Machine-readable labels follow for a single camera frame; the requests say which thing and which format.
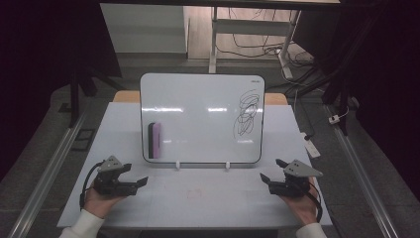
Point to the white power strip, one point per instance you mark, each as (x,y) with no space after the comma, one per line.
(311,147)

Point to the purple and black whiteboard eraser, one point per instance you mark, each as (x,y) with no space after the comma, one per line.
(156,140)

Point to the white whiteboard stand foot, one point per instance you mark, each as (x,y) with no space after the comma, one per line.
(177,165)
(228,164)

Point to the aluminium rail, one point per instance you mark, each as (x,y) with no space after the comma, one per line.
(49,172)
(363,180)

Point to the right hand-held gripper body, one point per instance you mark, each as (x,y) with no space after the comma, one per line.
(294,185)

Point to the white whiteboard with scribble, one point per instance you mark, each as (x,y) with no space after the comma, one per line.
(198,132)

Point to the white metal desk frame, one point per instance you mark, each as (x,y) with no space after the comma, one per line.
(251,27)

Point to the white panel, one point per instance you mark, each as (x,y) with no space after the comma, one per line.
(142,28)

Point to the black curtain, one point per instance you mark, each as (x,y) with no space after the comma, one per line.
(39,49)
(386,82)

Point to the person's left hand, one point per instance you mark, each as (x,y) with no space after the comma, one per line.
(99,203)

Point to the white plug adapter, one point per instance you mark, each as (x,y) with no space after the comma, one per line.
(334,119)

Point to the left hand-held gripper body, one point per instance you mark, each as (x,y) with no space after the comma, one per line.
(109,185)

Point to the person's right hand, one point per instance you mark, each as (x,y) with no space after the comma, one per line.
(305,208)

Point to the black metal stand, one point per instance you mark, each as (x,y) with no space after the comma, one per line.
(73,99)

